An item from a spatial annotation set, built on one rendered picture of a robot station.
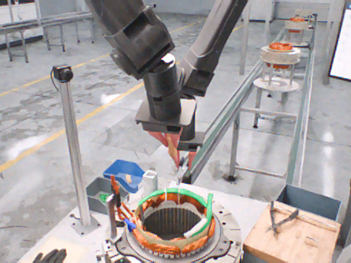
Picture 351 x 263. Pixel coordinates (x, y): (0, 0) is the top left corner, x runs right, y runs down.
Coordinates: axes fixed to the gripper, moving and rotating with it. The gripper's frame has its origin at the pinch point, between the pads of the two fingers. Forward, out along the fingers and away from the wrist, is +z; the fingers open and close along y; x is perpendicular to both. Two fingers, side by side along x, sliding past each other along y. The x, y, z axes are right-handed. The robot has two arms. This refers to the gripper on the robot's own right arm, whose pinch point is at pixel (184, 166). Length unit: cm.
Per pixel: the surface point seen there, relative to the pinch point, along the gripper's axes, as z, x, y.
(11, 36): 93, -698, 579
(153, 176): -1.4, 8.1, 6.4
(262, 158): 121, -216, -42
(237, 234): 7.7, 15.1, -15.1
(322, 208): 15.8, -8.3, -40.1
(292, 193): 14.0, -11.7, -31.8
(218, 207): 7.8, 6.0, -10.0
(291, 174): 43, -67, -42
